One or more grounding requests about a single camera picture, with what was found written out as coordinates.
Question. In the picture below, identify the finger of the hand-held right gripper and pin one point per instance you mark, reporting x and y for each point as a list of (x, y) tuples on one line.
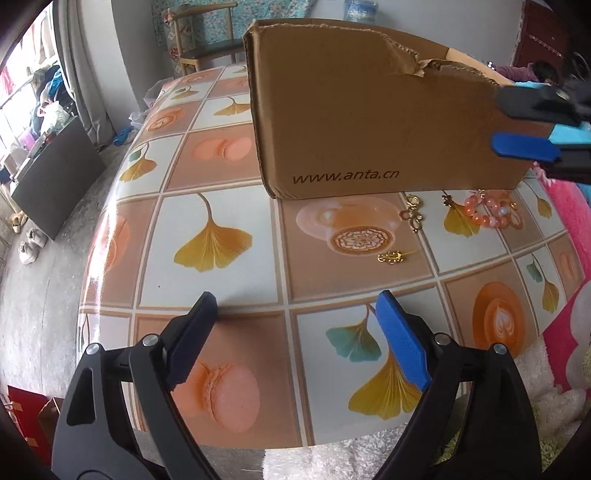
[(521, 145), (526, 104)]

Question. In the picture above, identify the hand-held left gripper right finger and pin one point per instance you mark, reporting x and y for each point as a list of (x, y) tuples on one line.
[(401, 341)]

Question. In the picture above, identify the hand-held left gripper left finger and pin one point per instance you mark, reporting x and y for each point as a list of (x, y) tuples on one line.
[(189, 341)]

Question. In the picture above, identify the gold leaf brooch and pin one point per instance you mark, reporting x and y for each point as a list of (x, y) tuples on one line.
[(391, 257)]

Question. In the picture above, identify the gold flower pendant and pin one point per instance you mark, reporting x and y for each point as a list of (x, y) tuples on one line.
[(413, 200)]

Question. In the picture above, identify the torn cardboard box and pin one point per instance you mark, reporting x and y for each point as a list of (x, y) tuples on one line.
[(346, 115)]

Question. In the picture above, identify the light blue pillow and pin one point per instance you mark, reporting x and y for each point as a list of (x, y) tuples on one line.
[(565, 134)]

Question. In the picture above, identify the pink leaf print blanket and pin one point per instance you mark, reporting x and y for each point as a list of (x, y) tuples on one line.
[(570, 203)]

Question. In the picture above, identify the dark red door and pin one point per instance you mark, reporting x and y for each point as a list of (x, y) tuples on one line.
[(540, 27)]

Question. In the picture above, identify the white fluffy blanket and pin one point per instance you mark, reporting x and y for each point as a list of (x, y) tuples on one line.
[(332, 457)]

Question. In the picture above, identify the brown paper bag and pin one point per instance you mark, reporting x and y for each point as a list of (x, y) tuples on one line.
[(51, 413)]

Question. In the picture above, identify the red paper bag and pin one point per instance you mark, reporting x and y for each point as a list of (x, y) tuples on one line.
[(27, 420)]

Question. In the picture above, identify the white sneaker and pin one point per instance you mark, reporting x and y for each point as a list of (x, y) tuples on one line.
[(27, 253), (38, 237)]

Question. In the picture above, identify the blue water jug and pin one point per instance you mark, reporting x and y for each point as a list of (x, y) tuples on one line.
[(362, 10)]

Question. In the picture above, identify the green fluffy cloth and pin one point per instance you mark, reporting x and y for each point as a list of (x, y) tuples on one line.
[(554, 454)]

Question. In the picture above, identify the beige shoe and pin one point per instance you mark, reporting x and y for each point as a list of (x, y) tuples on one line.
[(17, 223)]

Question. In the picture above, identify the dark grey cabinet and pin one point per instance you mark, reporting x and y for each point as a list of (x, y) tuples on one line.
[(55, 180)]

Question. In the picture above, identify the blue slippers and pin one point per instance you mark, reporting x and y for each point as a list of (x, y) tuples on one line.
[(123, 137)]

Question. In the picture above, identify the white plastic bag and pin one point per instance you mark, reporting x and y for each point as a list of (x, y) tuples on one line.
[(147, 99)]

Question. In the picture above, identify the teal floral cloth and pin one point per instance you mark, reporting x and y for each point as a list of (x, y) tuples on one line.
[(277, 9)]

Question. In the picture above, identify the grey curtain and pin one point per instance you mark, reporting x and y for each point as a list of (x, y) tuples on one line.
[(87, 92)]

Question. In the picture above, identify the pile of clothes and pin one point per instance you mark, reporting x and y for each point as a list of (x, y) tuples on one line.
[(48, 97)]

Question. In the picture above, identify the wooden chair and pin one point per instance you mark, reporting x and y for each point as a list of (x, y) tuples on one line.
[(207, 48)]

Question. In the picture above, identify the metal window grille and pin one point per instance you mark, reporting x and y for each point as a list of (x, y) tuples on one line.
[(23, 92)]

